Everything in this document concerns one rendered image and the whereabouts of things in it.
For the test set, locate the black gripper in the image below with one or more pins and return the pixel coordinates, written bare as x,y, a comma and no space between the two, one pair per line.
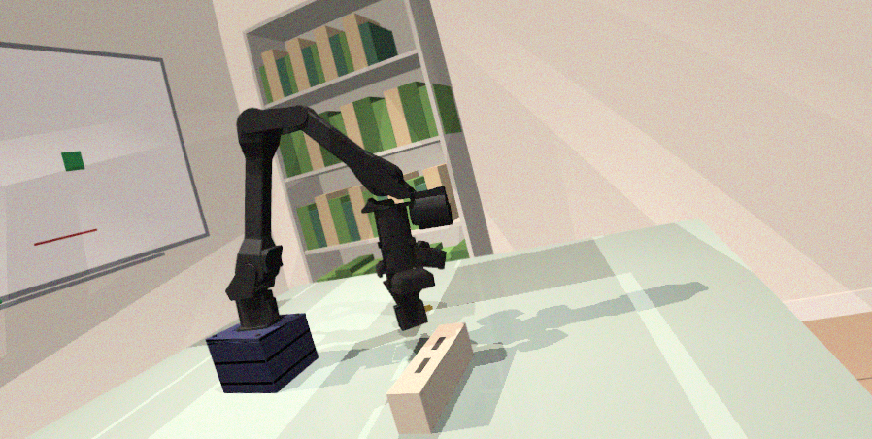
403,282

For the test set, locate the black two-prong plug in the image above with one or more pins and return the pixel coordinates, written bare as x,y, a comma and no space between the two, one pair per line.
404,322

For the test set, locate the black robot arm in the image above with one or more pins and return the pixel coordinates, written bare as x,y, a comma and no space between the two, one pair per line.
258,260

